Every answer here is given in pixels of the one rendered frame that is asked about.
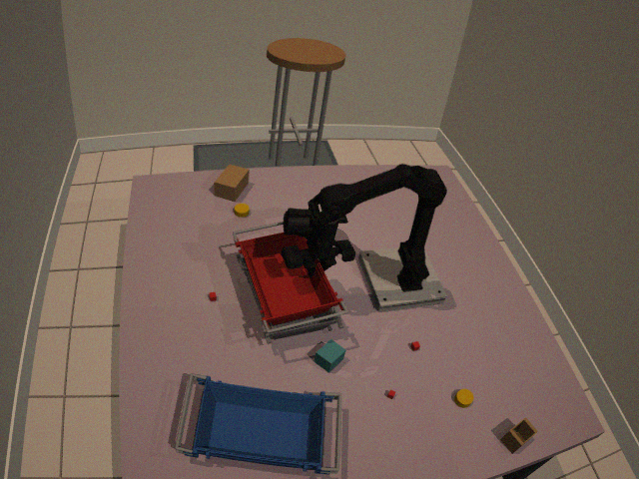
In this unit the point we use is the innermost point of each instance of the yellow cylinder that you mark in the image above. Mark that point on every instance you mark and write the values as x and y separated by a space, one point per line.
463 398
241 210

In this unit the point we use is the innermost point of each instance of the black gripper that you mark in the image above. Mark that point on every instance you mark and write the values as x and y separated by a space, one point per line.
318 249

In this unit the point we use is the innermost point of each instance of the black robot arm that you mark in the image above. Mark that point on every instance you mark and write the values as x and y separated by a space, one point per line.
336 201

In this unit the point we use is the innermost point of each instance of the teal cube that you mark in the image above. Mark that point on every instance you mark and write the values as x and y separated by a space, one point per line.
329 356

